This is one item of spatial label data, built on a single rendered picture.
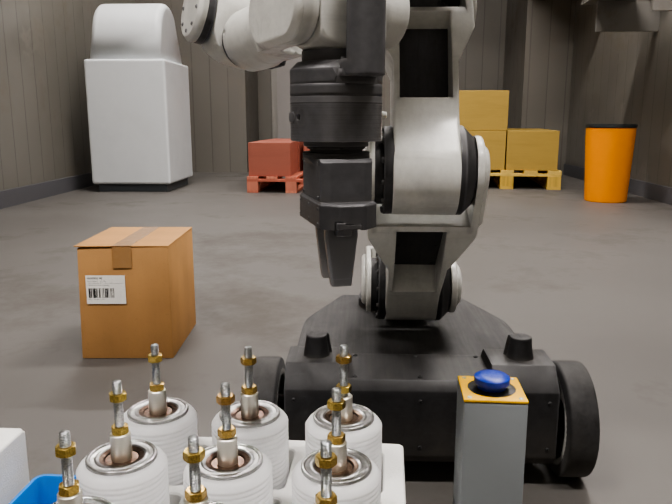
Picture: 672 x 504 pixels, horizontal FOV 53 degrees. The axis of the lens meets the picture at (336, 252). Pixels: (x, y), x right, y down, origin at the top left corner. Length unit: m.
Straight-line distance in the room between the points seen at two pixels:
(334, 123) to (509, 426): 0.39
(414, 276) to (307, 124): 0.70
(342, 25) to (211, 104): 7.21
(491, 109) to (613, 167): 1.31
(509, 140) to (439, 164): 5.05
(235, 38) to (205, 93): 7.05
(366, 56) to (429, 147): 0.47
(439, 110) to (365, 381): 0.46
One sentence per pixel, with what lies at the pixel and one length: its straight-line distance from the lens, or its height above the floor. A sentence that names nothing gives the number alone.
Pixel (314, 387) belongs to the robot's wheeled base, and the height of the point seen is 0.18.
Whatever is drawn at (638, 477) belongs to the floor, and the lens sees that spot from 1.34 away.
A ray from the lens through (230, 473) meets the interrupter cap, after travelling 0.74.
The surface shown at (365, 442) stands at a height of 0.24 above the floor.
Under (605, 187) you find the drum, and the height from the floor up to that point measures 0.11.
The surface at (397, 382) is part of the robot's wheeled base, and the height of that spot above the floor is 0.19.
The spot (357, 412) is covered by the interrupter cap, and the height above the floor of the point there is 0.25.
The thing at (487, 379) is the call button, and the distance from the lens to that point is 0.78.
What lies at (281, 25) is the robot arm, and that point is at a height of 0.70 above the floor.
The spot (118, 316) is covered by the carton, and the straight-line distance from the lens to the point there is 1.82.
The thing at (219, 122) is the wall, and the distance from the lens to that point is 7.80.
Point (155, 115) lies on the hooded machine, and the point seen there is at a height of 0.63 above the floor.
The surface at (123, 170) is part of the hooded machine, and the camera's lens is 5.92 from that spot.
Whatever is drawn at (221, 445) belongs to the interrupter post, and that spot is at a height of 0.28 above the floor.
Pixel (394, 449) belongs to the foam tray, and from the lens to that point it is 0.94.
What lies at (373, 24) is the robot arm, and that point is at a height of 0.69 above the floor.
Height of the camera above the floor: 0.62
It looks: 11 degrees down
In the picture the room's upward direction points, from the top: straight up
